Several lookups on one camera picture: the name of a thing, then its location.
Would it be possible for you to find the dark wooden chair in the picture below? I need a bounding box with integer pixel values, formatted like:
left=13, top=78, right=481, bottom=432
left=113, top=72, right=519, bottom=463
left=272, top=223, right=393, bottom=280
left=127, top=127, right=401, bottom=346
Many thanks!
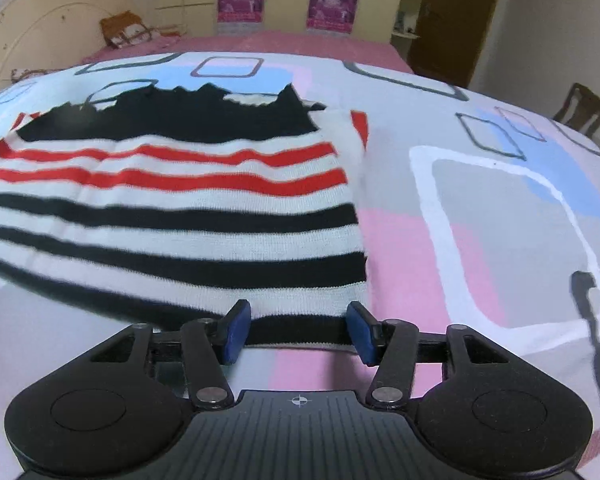
left=552, top=82, right=600, bottom=138

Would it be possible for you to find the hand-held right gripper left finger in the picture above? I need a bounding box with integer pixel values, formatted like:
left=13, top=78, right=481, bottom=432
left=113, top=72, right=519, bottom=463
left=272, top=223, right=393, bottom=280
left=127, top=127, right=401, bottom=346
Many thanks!
left=87, top=299, right=253, bottom=411

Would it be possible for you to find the cream corner shelf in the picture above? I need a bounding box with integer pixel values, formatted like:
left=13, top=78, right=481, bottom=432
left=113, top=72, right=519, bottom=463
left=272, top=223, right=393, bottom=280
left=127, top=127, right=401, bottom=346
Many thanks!
left=390, top=0, right=431, bottom=41

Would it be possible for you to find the pink bed sheet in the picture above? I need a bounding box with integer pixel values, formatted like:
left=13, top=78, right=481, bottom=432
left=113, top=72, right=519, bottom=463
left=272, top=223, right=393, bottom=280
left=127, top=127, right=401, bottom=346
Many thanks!
left=82, top=28, right=416, bottom=73

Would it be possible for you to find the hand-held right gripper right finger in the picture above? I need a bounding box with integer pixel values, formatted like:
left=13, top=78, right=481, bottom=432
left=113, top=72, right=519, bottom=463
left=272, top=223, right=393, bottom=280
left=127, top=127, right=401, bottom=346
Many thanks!
left=345, top=301, right=513, bottom=410

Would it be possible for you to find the cream bed headboard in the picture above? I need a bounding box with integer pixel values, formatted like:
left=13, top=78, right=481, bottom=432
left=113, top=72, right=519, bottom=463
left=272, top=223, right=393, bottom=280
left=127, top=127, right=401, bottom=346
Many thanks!
left=0, top=0, right=158, bottom=106

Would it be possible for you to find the small patterned pillow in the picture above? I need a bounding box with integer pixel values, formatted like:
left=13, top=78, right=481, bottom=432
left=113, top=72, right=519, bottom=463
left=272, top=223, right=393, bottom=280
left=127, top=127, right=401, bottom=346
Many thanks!
left=10, top=67, right=61, bottom=83

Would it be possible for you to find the orange plaid pillow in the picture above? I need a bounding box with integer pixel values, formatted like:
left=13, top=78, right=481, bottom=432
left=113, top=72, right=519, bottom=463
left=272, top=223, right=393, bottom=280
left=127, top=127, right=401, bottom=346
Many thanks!
left=99, top=10, right=156, bottom=50

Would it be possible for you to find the striped knit sweater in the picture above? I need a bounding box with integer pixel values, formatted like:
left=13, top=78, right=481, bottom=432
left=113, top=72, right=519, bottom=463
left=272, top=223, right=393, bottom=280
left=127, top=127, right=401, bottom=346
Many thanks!
left=0, top=81, right=371, bottom=348

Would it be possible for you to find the brown wooden door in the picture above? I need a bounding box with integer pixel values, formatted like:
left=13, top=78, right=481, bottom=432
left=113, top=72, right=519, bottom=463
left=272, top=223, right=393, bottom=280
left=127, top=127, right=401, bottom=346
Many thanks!
left=409, top=0, right=508, bottom=88

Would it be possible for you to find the printed bed blanket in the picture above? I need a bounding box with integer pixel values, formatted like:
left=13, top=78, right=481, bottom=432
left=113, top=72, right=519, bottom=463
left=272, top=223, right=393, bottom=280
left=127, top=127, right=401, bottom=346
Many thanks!
left=0, top=52, right=600, bottom=480

